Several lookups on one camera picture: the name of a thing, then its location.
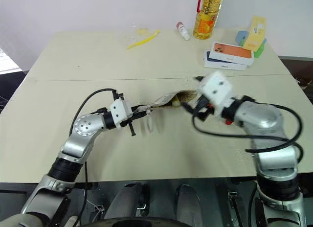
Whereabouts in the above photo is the grey rounded shape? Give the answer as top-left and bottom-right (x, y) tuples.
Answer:
(104, 182), (145, 222)
(175, 183), (203, 227)

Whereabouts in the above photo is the yellow paper carton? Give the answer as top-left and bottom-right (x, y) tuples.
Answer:
(242, 15), (267, 52)

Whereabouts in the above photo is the yellow cooking oil bottle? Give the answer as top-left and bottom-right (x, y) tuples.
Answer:
(193, 0), (224, 40)

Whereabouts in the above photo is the light blue block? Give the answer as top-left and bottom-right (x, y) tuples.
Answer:
(235, 30), (249, 45)

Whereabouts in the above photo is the crumpled clear plastic wrap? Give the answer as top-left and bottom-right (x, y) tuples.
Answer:
(132, 23), (151, 37)

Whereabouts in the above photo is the orange print phone box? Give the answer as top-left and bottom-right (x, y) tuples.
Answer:
(209, 42), (255, 66)

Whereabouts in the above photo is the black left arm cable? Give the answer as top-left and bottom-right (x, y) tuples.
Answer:
(69, 89), (123, 227)

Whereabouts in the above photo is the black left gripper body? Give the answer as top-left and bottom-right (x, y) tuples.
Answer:
(120, 112), (139, 128)

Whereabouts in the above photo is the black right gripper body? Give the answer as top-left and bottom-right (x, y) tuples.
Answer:
(194, 95), (216, 122)

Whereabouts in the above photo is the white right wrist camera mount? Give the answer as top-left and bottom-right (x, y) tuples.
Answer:
(197, 71), (233, 115)

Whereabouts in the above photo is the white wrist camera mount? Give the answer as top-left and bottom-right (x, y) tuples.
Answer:
(197, 71), (233, 115)
(109, 97), (134, 129)

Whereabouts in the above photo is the clear grid pouch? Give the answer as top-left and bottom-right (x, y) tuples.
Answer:
(146, 89), (199, 116)

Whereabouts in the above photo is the blue print phone box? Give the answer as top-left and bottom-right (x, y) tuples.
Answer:
(203, 50), (248, 71)

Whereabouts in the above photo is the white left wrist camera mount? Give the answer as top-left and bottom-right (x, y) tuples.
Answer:
(109, 97), (134, 129)

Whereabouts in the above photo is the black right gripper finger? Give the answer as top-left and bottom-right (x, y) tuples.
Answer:
(181, 101), (198, 113)
(193, 111), (209, 122)

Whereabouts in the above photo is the small white pink-capped bottle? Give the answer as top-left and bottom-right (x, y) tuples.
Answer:
(176, 22), (191, 41)

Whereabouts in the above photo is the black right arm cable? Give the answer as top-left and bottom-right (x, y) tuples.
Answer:
(191, 76), (305, 164)

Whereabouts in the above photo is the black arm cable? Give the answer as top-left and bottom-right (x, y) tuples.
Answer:
(69, 89), (123, 227)
(191, 76), (305, 164)

